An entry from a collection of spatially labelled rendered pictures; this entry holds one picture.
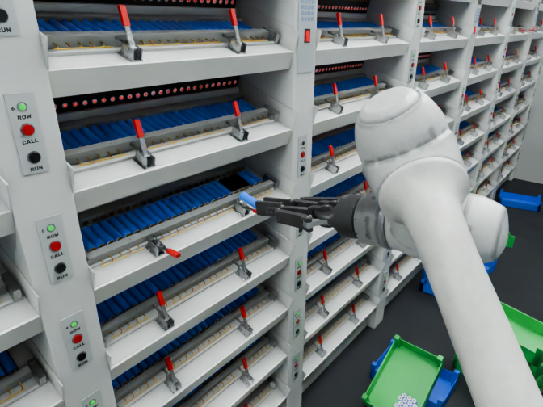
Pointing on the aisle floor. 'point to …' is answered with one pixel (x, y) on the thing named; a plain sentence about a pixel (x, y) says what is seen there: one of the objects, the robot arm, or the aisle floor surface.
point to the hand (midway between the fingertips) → (273, 207)
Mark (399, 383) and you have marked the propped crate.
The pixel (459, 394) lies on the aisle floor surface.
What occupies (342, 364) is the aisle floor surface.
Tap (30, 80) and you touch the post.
